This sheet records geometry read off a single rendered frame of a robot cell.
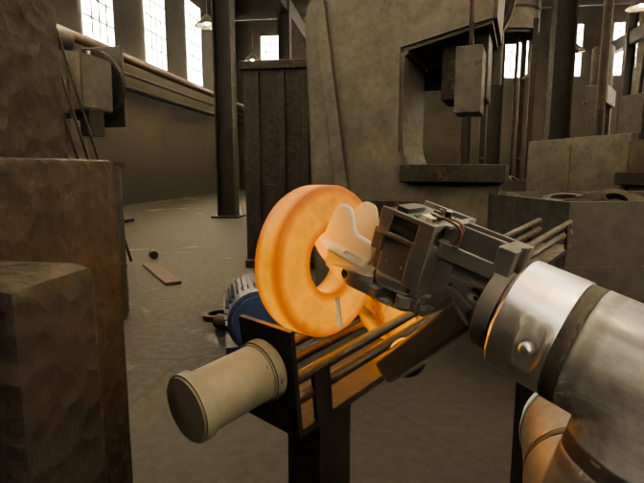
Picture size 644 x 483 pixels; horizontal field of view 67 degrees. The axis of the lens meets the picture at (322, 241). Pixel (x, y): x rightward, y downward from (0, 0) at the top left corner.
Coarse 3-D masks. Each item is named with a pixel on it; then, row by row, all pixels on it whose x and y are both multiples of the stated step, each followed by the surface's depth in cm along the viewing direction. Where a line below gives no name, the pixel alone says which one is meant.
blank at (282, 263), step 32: (320, 192) 48; (288, 224) 45; (320, 224) 48; (256, 256) 46; (288, 256) 45; (288, 288) 46; (320, 288) 52; (352, 288) 53; (288, 320) 47; (320, 320) 49; (352, 320) 53
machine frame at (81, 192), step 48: (0, 0) 45; (48, 0) 51; (0, 48) 45; (48, 48) 51; (0, 96) 45; (48, 96) 51; (0, 144) 45; (48, 144) 51; (0, 192) 38; (48, 192) 44; (96, 192) 51; (0, 240) 38; (48, 240) 44; (96, 240) 51; (96, 288) 51
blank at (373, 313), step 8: (368, 296) 57; (368, 304) 57; (376, 304) 56; (360, 312) 59; (368, 312) 58; (376, 312) 57; (384, 312) 58; (392, 312) 59; (400, 312) 60; (368, 320) 58; (376, 320) 57; (384, 320) 58; (368, 328) 60; (400, 328) 60; (384, 336) 59
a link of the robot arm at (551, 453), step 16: (544, 448) 40; (560, 448) 34; (576, 448) 32; (528, 464) 40; (544, 464) 38; (560, 464) 33; (576, 464) 32; (592, 464) 31; (528, 480) 38; (544, 480) 34; (560, 480) 32; (576, 480) 31; (592, 480) 30; (608, 480) 30
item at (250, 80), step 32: (256, 64) 407; (288, 64) 403; (256, 96) 411; (288, 96) 410; (256, 128) 415; (288, 128) 414; (256, 160) 418; (288, 160) 418; (256, 192) 423; (288, 192) 421; (256, 224) 430
